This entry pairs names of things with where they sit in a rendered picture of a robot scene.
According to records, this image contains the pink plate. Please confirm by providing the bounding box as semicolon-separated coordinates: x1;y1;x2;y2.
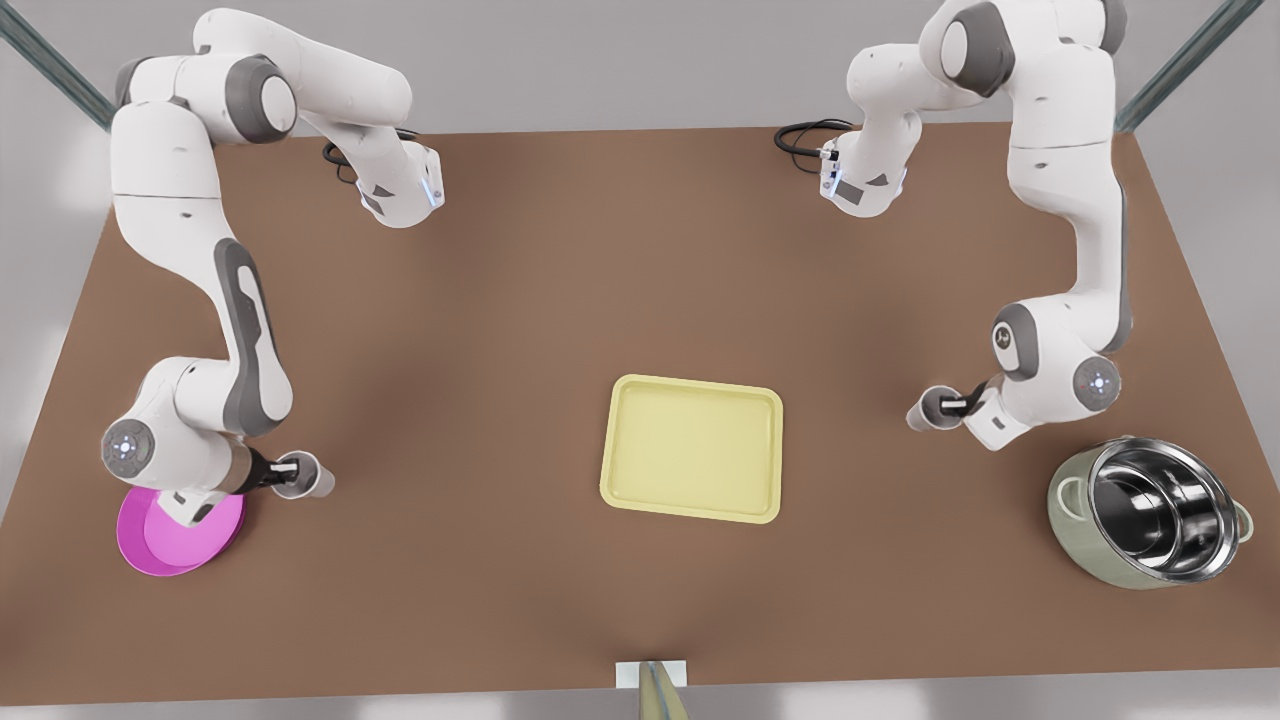
116;486;247;578

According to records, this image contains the green steel pot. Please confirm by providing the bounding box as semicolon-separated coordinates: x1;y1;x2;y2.
1046;436;1255;591

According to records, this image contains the white IKEA cup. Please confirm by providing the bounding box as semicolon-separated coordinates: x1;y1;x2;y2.
906;385;967;433
272;451;336;500

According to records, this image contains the yellow rectangular tray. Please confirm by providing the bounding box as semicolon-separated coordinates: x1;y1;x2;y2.
599;374;785;526

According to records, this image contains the black cable loop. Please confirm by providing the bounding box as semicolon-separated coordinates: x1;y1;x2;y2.
773;118;857;162
321;127;422;187

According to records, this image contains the white post foot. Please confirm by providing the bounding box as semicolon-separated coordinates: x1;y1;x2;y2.
614;660;690;688

